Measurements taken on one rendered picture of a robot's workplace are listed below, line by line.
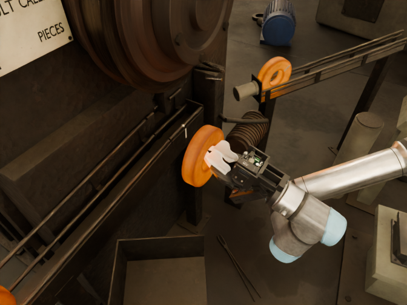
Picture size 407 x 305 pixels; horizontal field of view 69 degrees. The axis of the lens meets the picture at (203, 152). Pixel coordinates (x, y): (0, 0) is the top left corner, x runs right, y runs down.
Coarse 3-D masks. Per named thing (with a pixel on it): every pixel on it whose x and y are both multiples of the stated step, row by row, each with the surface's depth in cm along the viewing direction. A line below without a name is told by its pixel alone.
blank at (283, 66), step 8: (272, 64) 114; (280, 64) 116; (288, 64) 118; (264, 72) 115; (272, 72) 116; (280, 72) 121; (288, 72) 121; (264, 80) 117; (280, 80) 122; (264, 88) 120
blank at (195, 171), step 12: (204, 132) 68; (216, 132) 71; (192, 144) 67; (204, 144) 67; (216, 144) 74; (192, 156) 67; (204, 156) 70; (192, 168) 67; (204, 168) 75; (192, 180) 69; (204, 180) 75
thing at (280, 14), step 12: (276, 0) 286; (264, 12) 285; (276, 12) 264; (288, 12) 265; (264, 24) 266; (276, 24) 262; (288, 24) 260; (264, 36) 274; (276, 36) 269; (288, 36) 267
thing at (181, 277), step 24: (120, 240) 69; (144, 240) 70; (168, 240) 71; (192, 240) 72; (120, 264) 70; (144, 264) 77; (168, 264) 77; (192, 264) 77; (120, 288) 69; (144, 288) 73; (168, 288) 73; (192, 288) 73
